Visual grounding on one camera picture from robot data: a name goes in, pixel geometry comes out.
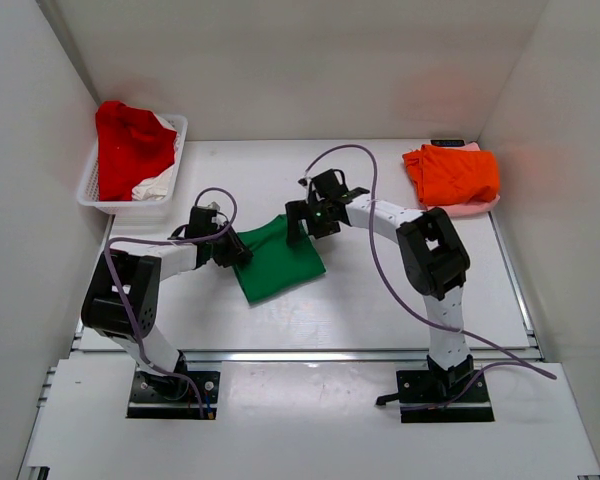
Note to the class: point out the green t shirt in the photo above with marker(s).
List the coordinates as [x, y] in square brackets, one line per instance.
[275, 266]

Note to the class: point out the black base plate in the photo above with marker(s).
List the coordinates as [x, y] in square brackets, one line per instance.
[166, 398]
[421, 400]

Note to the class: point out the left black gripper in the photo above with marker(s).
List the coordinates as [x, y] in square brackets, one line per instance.
[231, 247]

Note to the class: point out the red t shirt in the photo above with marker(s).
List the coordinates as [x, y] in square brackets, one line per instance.
[133, 145]

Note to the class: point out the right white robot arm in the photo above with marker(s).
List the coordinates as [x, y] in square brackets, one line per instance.
[434, 259]

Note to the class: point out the orange folded t shirt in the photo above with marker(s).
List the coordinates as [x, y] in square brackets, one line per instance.
[413, 165]

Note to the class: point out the white t shirt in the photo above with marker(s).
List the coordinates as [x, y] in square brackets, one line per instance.
[156, 188]

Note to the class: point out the white plastic basket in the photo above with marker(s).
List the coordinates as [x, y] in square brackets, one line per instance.
[146, 211]

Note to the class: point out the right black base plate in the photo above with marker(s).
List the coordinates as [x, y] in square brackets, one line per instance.
[421, 400]

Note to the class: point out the aluminium rail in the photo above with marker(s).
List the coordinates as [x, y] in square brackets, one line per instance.
[382, 355]

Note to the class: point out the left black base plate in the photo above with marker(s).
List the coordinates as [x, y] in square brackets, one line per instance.
[166, 398]

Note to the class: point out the pink folded t shirt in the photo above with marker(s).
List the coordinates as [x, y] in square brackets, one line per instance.
[472, 210]

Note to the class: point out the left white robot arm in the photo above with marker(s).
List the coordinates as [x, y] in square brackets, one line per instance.
[122, 297]

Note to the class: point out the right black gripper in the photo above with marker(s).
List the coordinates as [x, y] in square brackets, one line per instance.
[302, 216]

